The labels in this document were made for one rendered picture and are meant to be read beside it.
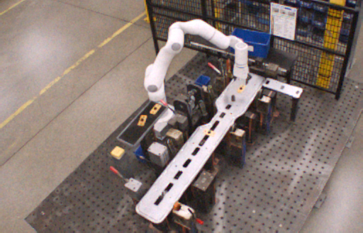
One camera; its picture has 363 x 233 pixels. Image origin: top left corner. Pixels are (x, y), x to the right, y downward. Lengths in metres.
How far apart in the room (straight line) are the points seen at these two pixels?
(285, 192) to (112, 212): 1.17
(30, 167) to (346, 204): 3.13
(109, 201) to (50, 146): 1.66
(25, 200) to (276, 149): 2.44
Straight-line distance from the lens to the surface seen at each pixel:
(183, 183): 2.17
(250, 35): 3.01
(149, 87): 2.50
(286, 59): 2.91
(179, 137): 2.31
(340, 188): 3.44
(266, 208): 2.42
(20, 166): 4.08
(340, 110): 3.05
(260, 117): 2.66
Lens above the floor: 2.82
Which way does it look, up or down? 46 degrees down
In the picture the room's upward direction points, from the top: 9 degrees counter-clockwise
